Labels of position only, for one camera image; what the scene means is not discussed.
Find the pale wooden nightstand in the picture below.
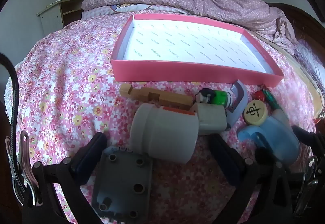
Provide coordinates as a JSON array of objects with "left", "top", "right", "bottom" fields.
[{"left": 36, "top": 0, "right": 88, "bottom": 35}]

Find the white earbuds case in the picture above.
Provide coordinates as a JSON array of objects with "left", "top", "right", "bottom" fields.
[{"left": 192, "top": 103, "right": 228, "bottom": 135}]

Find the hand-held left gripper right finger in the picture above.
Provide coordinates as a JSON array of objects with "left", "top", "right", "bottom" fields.
[{"left": 208, "top": 135, "right": 295, "bottom": 224}]

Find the green toy figure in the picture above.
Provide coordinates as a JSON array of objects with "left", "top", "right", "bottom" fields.
[{"left": 195, "top": 88, "right": 235, "bottom": 110}]

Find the black cable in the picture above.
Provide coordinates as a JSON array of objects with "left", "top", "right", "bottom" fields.
[{"left": 0, "top": 53, "right": 20, "bottom": 189}]

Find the metal spring clip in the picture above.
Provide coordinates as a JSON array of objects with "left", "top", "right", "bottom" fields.
[
  {"left": 296, "top": 157, "right": 319, "bottom": 215},
  {"left": 5, "top": 131, "right": 42, "bottom": 207}
]

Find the white plastic pipe fitting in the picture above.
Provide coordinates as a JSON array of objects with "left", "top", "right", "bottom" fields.
[{"left": 129, "top": 102, "right": 200, "bottom": 165}]

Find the wooden puzzle block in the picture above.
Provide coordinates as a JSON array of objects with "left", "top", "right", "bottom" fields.
[{"left": 119, "top": 83, "right": 195, "bottom": 111}]

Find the round wooden chess piece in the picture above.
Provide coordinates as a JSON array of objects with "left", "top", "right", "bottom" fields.
[{"left": 243, "top": 101, "right": 268, "bottom": 126}]

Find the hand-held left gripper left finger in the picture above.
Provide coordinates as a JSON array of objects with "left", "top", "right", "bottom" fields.
[{"left": 32, "top": 132, "right": 107, "bottom": 224}]

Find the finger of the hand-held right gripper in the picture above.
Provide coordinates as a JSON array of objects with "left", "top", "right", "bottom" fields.
[{"left": 291, "top": 124, "right": 325, "bottom": 159}]

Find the grey-blue curved plastic part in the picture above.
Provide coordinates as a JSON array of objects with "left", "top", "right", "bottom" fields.
[{"left": 225, "top": 80, "right": 249, "bottom": 130}]

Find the dark wooden headboard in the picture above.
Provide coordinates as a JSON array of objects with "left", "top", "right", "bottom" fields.
[{"left": 266, "top": 2, "right": 325, "bottom": 44}]

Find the pink cardboard box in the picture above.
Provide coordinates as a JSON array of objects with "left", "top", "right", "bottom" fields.
[{"left": 110, "top": 13, "right": 284, "bottom": 87}]

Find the pink floral bedsheet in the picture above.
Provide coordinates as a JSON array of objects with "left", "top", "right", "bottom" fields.
[{"left": 5, "top": 11, "right": 325, "bottom": 224}]

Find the grey plate with holes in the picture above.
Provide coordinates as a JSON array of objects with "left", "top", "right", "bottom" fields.
[{"left": 91, "top": 146, "right": 153, "bottom": 221}]

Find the cartoon print pillow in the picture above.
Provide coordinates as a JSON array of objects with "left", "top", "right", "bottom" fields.
[{"left": 82, "top": 2, "right": 183, "bottom": 19}]

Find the light blue plastic part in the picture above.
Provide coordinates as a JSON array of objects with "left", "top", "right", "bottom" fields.
[{"left": 237, "top": 108, "right": 301, "bottom": 166}]

